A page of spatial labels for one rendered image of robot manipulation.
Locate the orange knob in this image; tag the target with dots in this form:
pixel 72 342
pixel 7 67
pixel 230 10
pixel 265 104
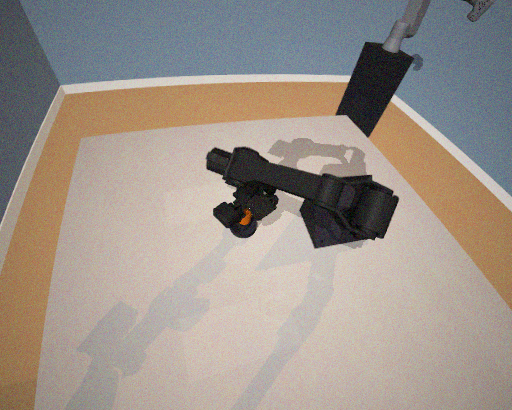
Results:
pixel 246 220

